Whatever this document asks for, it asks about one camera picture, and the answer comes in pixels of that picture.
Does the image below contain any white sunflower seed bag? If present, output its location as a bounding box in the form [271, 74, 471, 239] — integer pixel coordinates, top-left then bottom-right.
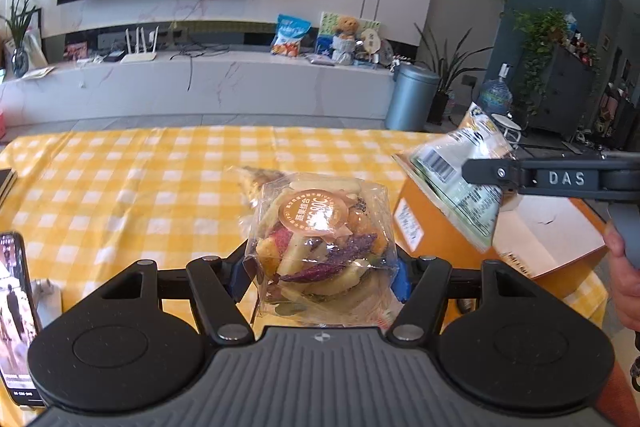
[394, 103, 513, 253]

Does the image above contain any mixed dried fruit bag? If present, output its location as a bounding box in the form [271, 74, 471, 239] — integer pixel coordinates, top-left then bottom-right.
[236, 167, 401, 329]

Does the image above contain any person right hand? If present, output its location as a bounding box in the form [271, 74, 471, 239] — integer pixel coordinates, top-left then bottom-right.
[603, 222, 640, 332]

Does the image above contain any small white stool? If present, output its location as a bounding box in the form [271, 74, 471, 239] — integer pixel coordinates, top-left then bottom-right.
[491, 114, 522, 150]

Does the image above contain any orange cardboard box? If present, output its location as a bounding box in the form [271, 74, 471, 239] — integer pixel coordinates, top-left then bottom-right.
[394, 178, 606, 286]

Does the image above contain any blue water jug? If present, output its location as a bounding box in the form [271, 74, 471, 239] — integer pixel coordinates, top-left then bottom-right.
[477, 63, 513, 116]

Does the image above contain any dark cabinet with plants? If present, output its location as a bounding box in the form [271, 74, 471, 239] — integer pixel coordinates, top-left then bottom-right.
[512, 9, 599, 138]

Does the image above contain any tall potted green plant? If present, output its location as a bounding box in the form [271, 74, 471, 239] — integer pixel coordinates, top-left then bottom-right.
[416, 26, 491, 124]

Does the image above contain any grey metal trash bin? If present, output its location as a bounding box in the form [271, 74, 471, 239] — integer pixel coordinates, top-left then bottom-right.
[385, 63, 440, 132]

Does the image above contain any yellow checkered tablecloth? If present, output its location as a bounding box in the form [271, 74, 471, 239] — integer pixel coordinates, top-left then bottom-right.
[0, 124, 609, 427]

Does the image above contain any white marble tv console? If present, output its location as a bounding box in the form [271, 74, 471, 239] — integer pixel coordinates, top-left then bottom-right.
[1, 51, 394, 126]

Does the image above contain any black smartphone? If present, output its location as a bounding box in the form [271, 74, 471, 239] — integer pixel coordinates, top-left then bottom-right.
[0, 232, 44, 409]

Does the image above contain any teddy bear toy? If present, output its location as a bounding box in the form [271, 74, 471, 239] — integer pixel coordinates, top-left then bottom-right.
[332, 15, 359, 66]

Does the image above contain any green picture card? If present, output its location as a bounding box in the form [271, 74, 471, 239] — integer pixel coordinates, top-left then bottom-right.
[314, 12, 381, 57]

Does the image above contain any white wifi router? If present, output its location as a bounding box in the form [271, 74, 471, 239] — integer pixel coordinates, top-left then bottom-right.
[122, 27, 160, 63]

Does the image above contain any blue white snack bag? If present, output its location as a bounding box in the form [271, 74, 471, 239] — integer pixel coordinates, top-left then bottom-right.
[270, 14, 311, 57]

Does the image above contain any green plant glass vase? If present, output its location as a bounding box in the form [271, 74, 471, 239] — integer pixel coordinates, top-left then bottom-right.
[1, 0, 38, 78]

